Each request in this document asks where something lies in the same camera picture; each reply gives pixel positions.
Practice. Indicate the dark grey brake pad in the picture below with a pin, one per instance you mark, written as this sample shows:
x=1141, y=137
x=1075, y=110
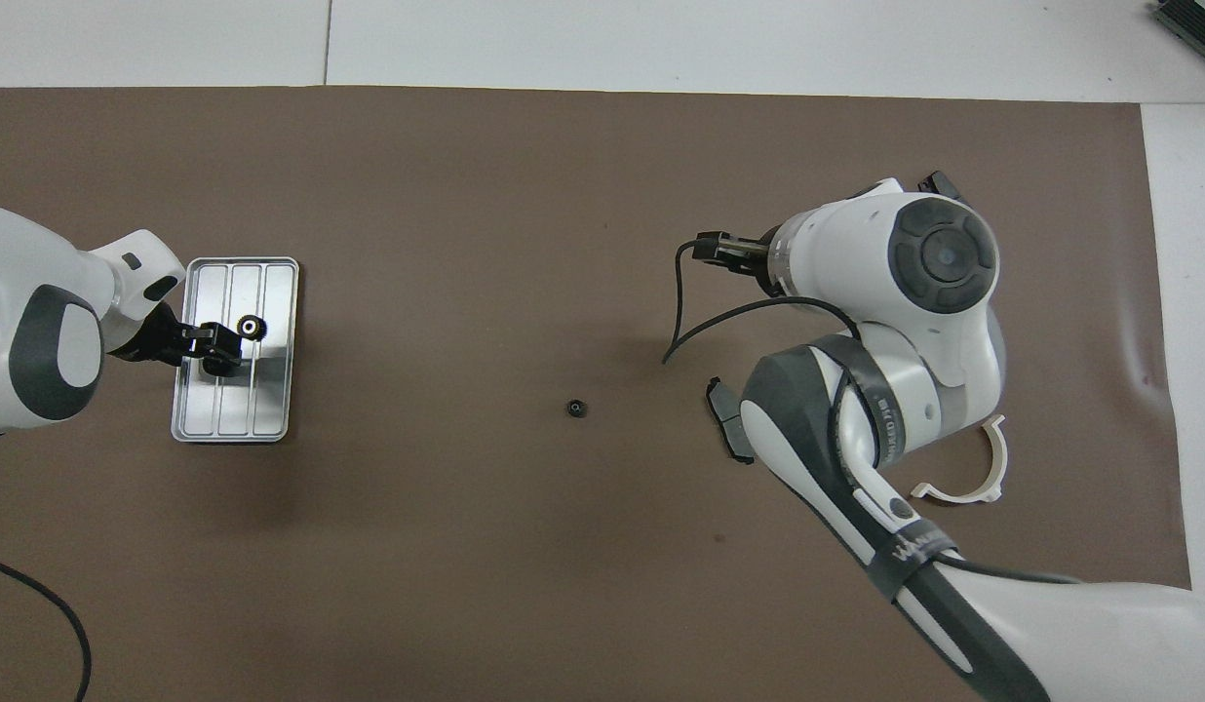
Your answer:
x=721, y=400
x=944, y=181

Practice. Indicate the brown table mat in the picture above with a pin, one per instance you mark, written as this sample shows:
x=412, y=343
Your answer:
x=563, y=195

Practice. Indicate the dark ribbed equipment box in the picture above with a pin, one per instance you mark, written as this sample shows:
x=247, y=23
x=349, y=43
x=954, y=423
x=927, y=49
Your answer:
x=1197, y=24

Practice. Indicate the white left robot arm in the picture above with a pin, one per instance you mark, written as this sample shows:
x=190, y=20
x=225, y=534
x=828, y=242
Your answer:
x=27, y=292

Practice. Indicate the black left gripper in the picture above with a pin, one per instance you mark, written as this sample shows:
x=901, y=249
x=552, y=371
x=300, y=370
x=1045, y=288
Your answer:
x=159, y=336

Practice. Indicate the small black bearing gear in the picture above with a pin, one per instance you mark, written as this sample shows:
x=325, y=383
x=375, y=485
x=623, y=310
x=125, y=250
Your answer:
x=576, y=408

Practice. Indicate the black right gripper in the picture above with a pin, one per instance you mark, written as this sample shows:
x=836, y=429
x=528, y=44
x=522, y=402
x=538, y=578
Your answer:
x=770, y=261

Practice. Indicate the silver metal tray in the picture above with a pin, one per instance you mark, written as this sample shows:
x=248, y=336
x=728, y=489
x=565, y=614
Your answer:
x=271, y=390

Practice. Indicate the white curved plastic bracket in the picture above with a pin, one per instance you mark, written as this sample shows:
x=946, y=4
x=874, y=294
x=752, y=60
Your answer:
x=997, y=458

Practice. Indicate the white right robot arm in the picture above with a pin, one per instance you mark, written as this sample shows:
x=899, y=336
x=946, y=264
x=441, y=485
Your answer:
x=836, y=244

